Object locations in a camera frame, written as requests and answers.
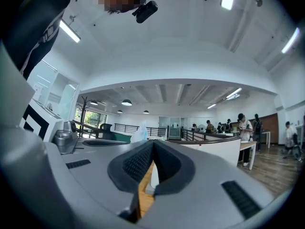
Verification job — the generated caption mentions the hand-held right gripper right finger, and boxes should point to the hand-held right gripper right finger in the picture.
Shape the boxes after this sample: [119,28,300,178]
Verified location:
[142,139,275,229]

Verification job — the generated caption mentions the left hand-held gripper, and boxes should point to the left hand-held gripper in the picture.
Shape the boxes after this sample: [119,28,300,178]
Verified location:
[19,98,131,155]

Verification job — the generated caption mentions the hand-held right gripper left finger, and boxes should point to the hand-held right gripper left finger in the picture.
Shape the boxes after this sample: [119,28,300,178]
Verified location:
[44,139,155,229]

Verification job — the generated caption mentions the pale blue-white cloth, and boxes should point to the pale blue-white cloth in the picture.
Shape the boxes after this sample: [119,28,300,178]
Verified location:
[130,120,150,143]

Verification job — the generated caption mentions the black office chair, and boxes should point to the black office chair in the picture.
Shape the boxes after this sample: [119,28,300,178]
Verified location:
[99,123,113,139]

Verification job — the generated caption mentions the green partition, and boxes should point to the green partition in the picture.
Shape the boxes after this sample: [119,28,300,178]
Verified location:
[104,130,132,143]

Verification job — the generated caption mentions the black metal railing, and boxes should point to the black metal railing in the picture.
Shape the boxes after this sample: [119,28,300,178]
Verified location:
[182,127,208,142]
[114,123,140,135]

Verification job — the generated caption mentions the black coat rack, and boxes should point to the black coat rack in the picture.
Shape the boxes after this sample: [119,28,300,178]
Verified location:
[81,95,96,138]

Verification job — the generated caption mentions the wooden table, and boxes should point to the wooden table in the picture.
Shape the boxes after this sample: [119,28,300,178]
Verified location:
[166,136,241,168]

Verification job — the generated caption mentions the white vase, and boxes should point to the white vase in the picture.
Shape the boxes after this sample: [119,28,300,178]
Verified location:
[151,162,160,189]

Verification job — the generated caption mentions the wooden desk with white legs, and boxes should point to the wooden desk with white legs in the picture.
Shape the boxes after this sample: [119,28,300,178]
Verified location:
[239,141,258,171]

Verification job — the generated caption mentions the person's black shirt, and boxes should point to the person's black shirt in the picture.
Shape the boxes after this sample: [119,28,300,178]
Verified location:
[0,0,77,81]

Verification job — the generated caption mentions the black head camera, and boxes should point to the black head camera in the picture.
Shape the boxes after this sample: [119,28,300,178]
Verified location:
[132,0,159,24]

